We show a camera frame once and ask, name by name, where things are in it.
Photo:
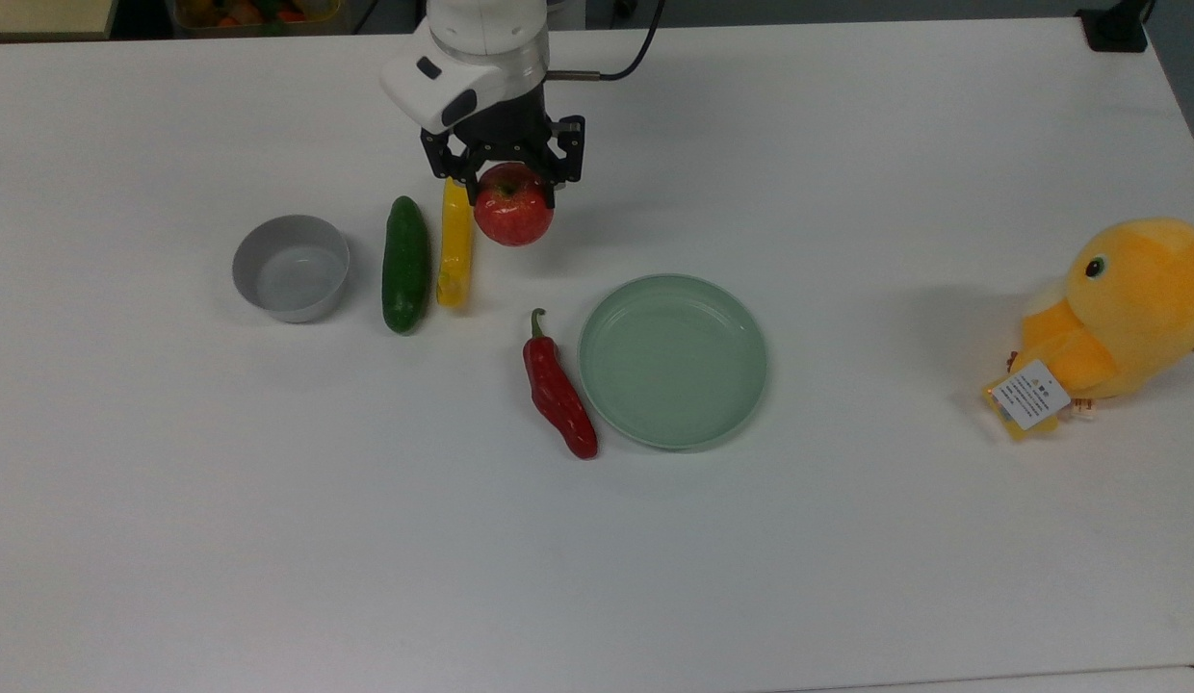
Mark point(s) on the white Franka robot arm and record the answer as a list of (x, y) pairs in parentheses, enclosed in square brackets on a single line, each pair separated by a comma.
[(472, 58)]

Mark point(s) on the red apple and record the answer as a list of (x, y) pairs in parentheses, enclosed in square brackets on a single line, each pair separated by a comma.
[(513, 212)]

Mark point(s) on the red chili pepper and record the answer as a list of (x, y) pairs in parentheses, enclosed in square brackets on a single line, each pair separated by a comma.
[(557, 390)]

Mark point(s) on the black clamp stand base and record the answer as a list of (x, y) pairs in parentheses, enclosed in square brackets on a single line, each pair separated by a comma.
[(1115, 27)]

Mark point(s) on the white plush toy tag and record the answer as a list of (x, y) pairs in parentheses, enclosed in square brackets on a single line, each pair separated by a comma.
[(1030, 395)]

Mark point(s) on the green cucumber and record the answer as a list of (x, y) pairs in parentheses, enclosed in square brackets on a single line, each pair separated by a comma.
[(405, 265)]

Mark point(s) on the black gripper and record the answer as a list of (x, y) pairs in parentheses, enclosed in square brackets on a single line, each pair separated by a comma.
[(506, 135)]

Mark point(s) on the beige cardboard box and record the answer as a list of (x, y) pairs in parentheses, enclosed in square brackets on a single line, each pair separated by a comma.
[(43, 17)]

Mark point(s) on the orange plush bird toy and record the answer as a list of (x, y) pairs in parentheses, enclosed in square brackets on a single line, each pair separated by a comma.
[(1136, 308)]

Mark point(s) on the yellow banana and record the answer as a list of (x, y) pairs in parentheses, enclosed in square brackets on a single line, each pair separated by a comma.
[(454, 250)]

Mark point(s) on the clear bin of fruit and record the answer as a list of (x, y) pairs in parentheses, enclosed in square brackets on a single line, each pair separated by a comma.
[(255, 13)]

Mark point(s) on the pale green plate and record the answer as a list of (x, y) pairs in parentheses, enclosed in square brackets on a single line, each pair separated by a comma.
[(672, 361)]

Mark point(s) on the grey bowl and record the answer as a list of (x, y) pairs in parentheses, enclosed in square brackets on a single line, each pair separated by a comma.
[(291, 269)]

